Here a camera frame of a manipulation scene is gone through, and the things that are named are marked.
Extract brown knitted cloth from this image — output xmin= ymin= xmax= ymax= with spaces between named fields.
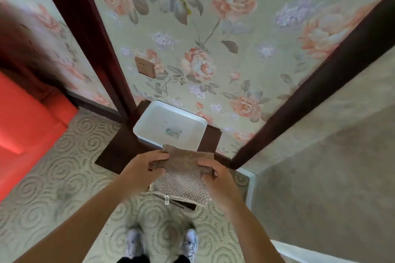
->
xmin=149 ymin=144 xmax=215 ymax=210

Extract person's left hand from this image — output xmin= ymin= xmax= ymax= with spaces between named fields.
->
xmin=119 ymin=150 xmax=170 ymax=203

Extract white skirting board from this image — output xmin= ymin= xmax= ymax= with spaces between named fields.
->
xmin=237 ymin=167 xmax=358 ymax=263

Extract dark brown wooden stand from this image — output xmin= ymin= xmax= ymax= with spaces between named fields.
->
xmin=95 ymin=99 xmax=232 ymax=176

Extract person's left forearm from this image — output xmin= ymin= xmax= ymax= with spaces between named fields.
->
xmin=13 ymin=175 xmax=140 ymax=263

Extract white plastic tray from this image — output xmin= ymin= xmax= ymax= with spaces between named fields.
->
xmin=133 ymin=100 xmax=208 ymax=152

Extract red sofa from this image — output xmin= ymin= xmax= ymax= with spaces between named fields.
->
xmin=0 ymin=70 xmax=79 ymax=203

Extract dark red wooden door post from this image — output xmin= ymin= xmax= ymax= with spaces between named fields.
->
xmin=32 ymin=0 xmax=137 ymax=120

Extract person's right forearm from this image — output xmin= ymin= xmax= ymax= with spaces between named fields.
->
xmin=223 ymin=201 xmax=287 ymax=263

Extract dark brown wooden door post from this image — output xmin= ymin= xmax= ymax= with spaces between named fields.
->
xmin=231 ymin=0 xmax=395 ymax=170

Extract white sneaker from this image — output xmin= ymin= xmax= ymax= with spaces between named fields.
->
xmin=180 ymin=229 xmax=199 ymax=261
xmin=125 ymin=227 xmax=146 ymax=260

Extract person's right hand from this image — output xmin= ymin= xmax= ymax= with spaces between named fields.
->
xmin=197 ymin=159 xmax=246 ymax=212

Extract dark wooden skirting board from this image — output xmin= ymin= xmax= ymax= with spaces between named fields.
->
xmin=65 ymin=91 xmax=124 ymax=123

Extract black trousers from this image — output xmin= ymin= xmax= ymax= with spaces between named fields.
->
xmin=117 ymin=254 xmax=191 ymax=263

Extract beige wall socket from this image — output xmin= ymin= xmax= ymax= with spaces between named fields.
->
xmin=135 ymin=56 xmax=157 ymax=79

